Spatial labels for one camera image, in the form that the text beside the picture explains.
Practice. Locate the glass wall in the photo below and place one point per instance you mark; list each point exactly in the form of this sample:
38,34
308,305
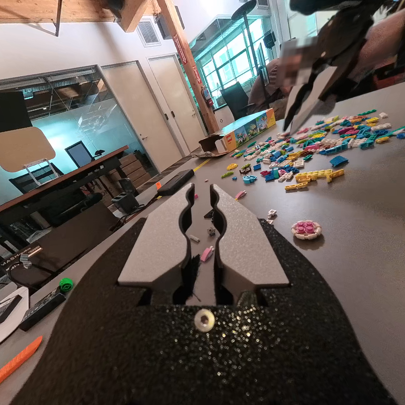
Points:
79,104

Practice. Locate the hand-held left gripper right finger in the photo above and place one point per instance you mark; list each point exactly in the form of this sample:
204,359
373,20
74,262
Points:
250,253

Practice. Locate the wooden pillar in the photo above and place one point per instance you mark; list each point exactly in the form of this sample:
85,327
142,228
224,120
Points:
189,72

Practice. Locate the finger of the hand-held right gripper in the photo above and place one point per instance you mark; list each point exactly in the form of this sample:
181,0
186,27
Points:
316,91
292,101

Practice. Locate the white booklet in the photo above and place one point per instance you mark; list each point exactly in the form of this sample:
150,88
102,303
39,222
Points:
22,294

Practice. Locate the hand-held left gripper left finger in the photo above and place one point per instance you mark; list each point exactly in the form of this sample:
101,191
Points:
155,253

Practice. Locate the orange brick separator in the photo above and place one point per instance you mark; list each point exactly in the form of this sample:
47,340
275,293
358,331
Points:
22,356

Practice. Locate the dark computer monitor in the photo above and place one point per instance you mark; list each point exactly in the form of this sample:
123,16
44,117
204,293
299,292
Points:
79,154

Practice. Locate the pile of colourful toy bricks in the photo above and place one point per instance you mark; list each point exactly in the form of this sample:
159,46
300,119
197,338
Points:
316,142

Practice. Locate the red fire extinguisher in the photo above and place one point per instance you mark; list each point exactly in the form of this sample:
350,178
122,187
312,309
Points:
206,95

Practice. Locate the wooden ceiling beam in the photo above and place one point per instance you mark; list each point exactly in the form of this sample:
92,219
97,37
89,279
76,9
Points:
63,9

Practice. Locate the small black box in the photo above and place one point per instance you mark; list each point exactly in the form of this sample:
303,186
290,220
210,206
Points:
41,308

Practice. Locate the pink brick with white clip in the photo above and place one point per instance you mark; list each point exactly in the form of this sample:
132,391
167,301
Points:
240,195
206,254

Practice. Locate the grey desk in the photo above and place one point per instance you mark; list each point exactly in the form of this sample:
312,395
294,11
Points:
348,253

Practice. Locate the beige rounded panel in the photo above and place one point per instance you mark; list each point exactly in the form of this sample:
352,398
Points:
25,148

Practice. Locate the teal framed window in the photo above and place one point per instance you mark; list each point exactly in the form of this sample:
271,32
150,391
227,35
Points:
227,57

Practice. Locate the black battery charger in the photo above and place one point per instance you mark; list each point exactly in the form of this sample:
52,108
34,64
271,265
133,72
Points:
125,199

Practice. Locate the black box with white label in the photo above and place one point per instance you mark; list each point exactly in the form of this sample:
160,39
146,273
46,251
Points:
22,253

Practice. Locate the white recycling cabinet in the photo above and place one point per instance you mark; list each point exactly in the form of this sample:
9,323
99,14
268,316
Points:
224,117

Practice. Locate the yellow dome brick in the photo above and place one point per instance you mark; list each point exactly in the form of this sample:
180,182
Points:
232,166

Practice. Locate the black office chair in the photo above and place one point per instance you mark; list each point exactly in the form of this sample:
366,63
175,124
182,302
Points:
234,98

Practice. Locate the white door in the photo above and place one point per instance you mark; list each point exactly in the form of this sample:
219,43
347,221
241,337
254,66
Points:
177,101
133,110

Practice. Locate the green round toy piece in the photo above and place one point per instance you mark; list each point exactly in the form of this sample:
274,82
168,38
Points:
65,284

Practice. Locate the black floor lamp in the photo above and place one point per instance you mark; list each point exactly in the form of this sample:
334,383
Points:
242,11

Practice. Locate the yellow cardboard toy box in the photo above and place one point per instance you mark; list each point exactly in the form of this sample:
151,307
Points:
246,129

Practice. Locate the person's right forearm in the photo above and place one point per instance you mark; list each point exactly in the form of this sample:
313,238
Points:
316,4

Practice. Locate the black wall screen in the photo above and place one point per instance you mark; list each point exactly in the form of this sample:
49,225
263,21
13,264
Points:
12,110

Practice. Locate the teal arch brick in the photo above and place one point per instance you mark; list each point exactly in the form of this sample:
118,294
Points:
249,179

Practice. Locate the black flat case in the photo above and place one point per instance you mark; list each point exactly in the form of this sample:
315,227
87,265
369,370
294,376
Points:
175,183

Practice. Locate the lime green stepped brick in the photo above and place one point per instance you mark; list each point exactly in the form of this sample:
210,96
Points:
227,174

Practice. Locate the wall air vent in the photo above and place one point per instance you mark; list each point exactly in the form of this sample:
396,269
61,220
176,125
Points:
148,31

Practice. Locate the stacked cardboard boxes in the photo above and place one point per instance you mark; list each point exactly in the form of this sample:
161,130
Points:
133,167

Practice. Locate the dark brown wedge brick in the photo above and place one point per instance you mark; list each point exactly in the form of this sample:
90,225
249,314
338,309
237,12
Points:
208,215

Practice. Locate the round white plate magenta studs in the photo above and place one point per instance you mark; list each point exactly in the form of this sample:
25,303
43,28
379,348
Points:
307,229

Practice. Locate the grey bar piece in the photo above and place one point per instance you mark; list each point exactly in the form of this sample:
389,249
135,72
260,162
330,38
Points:
194,238

